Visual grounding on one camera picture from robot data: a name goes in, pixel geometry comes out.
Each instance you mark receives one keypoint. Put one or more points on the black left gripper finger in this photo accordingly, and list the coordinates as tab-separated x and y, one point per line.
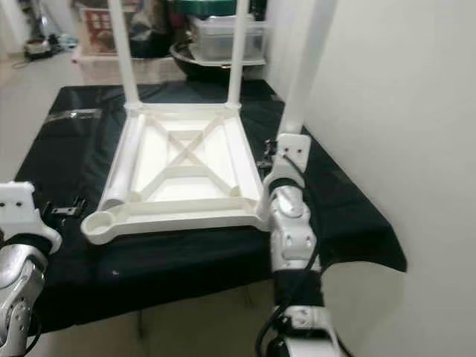
81	204

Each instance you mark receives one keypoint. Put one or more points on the white plastic table top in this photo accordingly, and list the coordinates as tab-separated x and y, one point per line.
178	216

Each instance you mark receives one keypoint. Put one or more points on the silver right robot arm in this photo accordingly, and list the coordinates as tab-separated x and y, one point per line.
290	230

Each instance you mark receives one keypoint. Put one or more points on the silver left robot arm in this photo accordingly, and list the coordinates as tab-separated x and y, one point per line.
18	290

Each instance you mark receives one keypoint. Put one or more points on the black tablecloth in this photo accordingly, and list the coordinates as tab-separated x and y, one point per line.
59	171

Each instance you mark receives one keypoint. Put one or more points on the long clear tape strip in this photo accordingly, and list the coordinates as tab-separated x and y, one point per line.
74	114

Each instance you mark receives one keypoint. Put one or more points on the black round basin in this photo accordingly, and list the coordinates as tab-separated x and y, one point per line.
186	65

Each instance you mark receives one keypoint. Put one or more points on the clear plastic storage box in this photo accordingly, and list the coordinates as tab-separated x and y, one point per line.
216	39

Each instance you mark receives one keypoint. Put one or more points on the pink patterned cloth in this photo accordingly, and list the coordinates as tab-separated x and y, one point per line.
104	71

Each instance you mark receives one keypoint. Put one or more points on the small black white appliance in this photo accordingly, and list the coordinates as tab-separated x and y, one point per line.
37	50

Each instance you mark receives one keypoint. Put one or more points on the dark green round lid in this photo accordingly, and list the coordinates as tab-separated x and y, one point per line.
208	7

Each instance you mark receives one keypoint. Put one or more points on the dark plastic bag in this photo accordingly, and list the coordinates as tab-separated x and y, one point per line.
156	30

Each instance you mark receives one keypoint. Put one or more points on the red printed carton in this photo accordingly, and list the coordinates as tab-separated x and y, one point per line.
97	30

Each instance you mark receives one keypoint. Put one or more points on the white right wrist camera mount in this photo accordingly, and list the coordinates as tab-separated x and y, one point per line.
294	149

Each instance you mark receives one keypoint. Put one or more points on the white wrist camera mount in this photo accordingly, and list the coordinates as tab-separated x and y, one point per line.
294	149
18	204

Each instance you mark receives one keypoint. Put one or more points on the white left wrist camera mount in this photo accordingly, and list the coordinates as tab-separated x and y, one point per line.
18	204

